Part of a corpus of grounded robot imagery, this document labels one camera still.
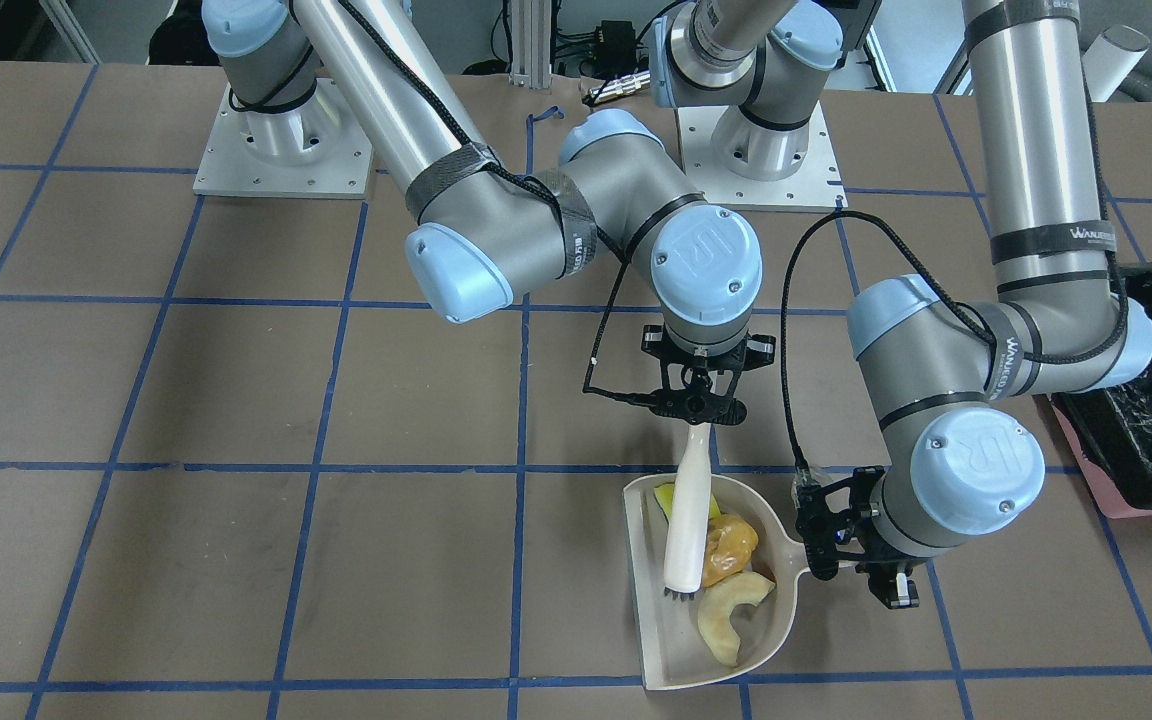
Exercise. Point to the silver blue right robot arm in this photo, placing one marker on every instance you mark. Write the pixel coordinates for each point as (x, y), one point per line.
(485, 236)

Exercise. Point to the yellow green sponge piece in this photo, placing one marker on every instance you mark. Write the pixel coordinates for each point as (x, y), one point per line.
(665, 497)

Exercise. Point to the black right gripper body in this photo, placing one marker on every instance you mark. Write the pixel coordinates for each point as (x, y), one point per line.
(758, 347)

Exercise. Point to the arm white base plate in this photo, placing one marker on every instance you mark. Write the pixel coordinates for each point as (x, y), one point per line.
(317, 151)
(747, 167)

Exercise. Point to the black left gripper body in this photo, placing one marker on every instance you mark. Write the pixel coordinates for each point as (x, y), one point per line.
(889, 577)

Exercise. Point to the pale banana peel piece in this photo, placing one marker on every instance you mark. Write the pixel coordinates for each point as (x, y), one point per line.
(717, 606)

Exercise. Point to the beige plastic dustpan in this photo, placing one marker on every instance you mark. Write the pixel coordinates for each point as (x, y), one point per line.
(674, 654)

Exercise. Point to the beige hand brush black bristles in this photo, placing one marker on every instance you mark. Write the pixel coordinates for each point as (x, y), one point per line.
(687, 524)

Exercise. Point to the aluminium frame post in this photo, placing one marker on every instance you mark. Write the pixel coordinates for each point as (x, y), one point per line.
(530, 25)

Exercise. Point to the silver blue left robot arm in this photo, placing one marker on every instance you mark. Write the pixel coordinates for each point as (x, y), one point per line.
(934, 367)

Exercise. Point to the orange brown potato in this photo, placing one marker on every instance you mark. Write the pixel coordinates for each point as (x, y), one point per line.
(731, 542)

